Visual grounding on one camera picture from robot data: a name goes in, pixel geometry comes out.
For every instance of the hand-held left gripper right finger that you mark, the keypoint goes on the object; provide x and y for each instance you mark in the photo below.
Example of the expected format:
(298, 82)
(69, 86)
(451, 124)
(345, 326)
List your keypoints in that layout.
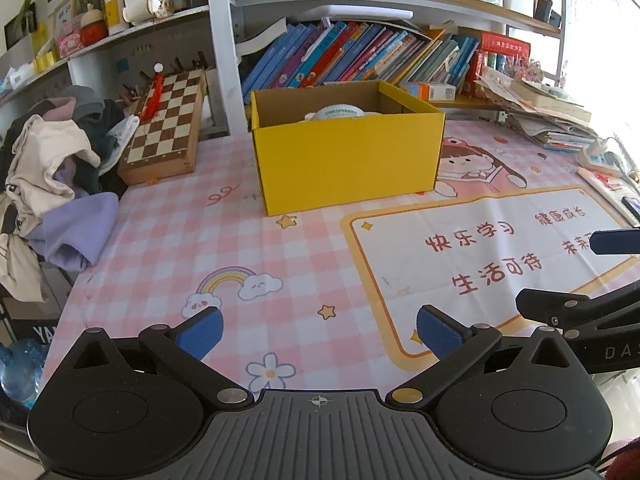
(440, 332)

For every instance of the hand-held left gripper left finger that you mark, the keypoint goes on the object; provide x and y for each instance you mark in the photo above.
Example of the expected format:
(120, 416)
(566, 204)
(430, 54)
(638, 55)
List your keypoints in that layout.
(200, 332)

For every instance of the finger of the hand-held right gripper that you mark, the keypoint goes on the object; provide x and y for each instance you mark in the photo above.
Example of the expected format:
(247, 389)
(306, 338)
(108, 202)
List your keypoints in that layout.
(615, 242)
(550, 305)

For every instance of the yellow cardboard box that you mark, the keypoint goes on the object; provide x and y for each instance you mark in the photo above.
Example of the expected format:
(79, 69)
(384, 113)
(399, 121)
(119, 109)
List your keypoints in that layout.
(350, 165)

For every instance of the clear tape roll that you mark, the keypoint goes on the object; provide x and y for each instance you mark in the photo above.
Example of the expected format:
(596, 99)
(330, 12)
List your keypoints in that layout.
(340, 111)

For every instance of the black smartphone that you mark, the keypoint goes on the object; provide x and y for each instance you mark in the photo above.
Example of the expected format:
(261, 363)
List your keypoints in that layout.
(632, 207)

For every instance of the white power strip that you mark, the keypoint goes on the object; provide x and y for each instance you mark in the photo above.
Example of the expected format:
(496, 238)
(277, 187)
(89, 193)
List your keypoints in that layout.
(597, 157)

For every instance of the pink printed desk mat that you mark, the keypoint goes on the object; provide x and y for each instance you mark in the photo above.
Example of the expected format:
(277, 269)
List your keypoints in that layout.
(200, 240)

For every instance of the stack of papers and books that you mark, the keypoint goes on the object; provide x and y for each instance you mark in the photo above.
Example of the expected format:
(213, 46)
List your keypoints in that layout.
(545, 120)

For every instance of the purple garment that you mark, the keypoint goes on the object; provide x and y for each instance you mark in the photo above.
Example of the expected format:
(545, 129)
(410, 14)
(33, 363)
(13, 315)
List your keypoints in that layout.
(80, 230)

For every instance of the black bag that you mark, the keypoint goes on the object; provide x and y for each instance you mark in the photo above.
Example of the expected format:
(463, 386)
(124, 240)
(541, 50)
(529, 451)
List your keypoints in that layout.
(35, 327)

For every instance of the clear water bottle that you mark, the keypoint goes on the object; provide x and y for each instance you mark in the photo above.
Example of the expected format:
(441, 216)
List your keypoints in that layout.
(22, 367)

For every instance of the wooden chessboard box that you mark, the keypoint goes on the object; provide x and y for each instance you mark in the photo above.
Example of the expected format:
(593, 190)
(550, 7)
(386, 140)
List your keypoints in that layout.
(160, 130)

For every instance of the dark garment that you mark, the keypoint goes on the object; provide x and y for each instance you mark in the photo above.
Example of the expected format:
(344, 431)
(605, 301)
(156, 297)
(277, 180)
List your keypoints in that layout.
(105, 130)

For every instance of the red dictionary box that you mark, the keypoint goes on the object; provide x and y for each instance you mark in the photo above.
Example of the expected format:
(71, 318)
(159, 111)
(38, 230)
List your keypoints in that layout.
(505, 42)

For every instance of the orange and white box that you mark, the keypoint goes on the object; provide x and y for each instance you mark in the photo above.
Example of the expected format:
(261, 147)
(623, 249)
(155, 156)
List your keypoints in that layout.
(430, 91)

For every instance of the pile of clothes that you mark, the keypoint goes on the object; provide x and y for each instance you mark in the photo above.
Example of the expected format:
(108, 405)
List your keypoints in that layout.
(45, 150)

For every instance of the red tassel ornament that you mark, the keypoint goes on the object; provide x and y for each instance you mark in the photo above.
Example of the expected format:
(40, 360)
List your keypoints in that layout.
(152, 95)

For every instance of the white bookshelf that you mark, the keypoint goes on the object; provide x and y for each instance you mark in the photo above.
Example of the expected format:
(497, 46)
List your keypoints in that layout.
(222, 60)

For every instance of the row of books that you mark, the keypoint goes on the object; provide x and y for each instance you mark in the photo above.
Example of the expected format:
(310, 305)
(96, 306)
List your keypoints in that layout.
(320, 55)

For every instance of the white side shelf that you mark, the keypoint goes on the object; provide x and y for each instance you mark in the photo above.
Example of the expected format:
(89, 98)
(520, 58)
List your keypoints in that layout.
(150, 22)

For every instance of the red round jar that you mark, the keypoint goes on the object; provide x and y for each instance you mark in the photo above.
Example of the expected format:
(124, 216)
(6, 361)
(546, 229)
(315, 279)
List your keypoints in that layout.
(92, 27)

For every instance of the white desk lamp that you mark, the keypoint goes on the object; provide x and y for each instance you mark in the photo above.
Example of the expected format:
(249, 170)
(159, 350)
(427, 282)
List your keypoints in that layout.
(360, 12)

